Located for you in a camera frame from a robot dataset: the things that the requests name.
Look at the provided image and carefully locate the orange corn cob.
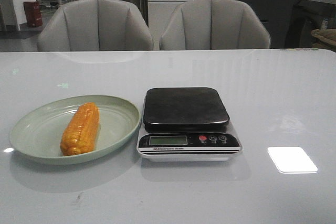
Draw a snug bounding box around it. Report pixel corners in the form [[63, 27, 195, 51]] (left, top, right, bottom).
[[60, 102, 100, 156]]

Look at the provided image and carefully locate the electronic kitchen scale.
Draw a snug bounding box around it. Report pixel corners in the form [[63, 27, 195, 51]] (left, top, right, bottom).
[[137, 87, 243, 162]]

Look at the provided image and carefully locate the right grey armchair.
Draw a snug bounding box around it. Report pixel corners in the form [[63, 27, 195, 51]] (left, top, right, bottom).
[[159, 0, 271, 50]]

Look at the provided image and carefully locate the grey armchair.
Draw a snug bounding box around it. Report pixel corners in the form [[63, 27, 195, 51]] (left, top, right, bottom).
[[159, 0, 271, 50], [37, 0, 153, 51]]

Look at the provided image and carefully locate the light green plate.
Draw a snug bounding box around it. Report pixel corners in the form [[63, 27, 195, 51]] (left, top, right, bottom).
[[9, 95, 141, 165]]

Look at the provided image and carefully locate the left grey armchair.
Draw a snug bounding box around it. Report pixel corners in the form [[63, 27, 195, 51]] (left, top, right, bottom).
[[37, 0, 153, 51]]

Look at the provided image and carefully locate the black glossy appliance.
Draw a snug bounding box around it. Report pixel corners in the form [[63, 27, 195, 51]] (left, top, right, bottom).
[[284, 0, 335, 48]]

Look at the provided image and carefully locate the red trash bin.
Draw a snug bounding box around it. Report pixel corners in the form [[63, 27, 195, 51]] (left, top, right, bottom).
[[23, 1, 43, 27]]

